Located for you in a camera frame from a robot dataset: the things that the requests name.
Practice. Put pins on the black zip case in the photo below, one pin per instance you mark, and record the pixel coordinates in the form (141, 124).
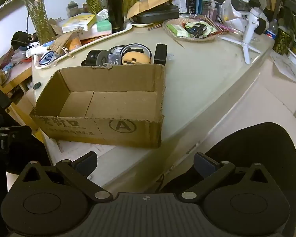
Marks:
(157, 14)

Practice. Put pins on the tan round case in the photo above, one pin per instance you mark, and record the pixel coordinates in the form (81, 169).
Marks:
(138, 58)

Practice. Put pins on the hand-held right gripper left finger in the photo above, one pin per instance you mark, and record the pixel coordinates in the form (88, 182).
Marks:
(86, 163)

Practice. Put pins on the large dark tape roll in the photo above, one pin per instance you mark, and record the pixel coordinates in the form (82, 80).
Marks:
(98, 58)

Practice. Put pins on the white green wipes packet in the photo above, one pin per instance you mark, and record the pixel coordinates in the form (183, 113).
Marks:
(208, 28)

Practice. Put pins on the wooden shelf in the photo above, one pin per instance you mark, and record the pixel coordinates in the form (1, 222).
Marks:
(17, 72)

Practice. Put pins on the white plastic bag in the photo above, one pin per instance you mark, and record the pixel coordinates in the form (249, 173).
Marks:
(230, 12)

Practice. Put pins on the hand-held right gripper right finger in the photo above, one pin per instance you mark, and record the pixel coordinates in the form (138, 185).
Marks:
(204, 164)

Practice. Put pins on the white blue tube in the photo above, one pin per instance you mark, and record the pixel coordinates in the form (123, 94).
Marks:
(37, 49)

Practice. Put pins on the tall black carton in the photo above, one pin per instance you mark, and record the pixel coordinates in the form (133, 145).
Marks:
(192, 1)

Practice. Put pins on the black pouch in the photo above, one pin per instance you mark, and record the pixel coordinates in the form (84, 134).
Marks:
(22, 38)

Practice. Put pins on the kraft paper envelope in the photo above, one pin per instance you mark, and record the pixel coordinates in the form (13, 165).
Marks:
(148, 5)

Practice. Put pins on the yellow white carton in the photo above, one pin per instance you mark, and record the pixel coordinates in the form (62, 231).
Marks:
(77, 22)

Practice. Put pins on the green tissue box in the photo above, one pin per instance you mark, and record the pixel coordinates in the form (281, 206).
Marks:
(101, 27)

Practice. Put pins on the red flat packet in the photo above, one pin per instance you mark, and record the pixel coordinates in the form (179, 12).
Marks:
(88, 39)

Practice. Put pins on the blue label bottle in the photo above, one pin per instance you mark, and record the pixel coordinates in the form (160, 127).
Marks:
(271, 30)

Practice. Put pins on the white plate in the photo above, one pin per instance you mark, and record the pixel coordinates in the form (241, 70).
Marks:
(140, 25)

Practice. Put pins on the white gimbal tripod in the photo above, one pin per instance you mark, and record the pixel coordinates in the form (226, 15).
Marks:
(249, 29)

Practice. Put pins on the green snack packet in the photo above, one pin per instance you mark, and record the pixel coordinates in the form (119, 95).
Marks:
(177, 29)

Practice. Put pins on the small white packet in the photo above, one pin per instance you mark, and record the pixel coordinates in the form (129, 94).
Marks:
(102, 14)

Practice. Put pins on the cardboard box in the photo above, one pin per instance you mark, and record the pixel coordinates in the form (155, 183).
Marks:
(123, 128)

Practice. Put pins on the clear plastic case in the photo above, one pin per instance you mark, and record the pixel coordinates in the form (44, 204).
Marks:
(113, 59)

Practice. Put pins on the striped sticks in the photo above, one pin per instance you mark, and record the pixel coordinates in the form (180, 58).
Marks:
(154, 26)

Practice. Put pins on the blue carton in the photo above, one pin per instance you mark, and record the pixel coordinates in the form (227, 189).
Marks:
(203, 5)

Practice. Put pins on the white blue face mask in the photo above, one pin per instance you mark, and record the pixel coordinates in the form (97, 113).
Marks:
(47, 58)

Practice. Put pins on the black rectangular box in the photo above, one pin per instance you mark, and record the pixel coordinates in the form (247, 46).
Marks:
(160, 54)

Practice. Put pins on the pink bottle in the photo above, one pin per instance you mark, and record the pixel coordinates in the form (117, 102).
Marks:
(213, 11)

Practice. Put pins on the black snack packet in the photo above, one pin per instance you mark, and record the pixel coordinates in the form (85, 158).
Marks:
(197, 28)

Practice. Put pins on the yellow patterned pot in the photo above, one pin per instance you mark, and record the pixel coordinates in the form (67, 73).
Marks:
(282, 40)

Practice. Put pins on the white tray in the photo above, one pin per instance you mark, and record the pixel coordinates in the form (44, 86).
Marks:
(124, 29)

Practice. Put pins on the black thermos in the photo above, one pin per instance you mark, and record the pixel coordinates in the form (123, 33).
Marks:
(114, 9)

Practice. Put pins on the clear snack plate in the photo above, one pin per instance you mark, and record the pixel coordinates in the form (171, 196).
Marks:
(170, 33)

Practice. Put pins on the black chair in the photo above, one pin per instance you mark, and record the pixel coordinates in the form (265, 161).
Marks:
(261, 148)

